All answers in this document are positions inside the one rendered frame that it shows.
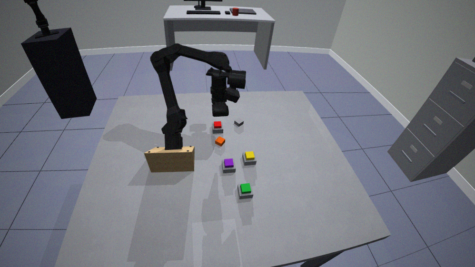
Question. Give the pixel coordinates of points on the green square button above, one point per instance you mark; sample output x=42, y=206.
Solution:
x=245, y=191

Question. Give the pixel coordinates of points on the red button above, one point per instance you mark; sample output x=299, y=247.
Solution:
x=217, y=127

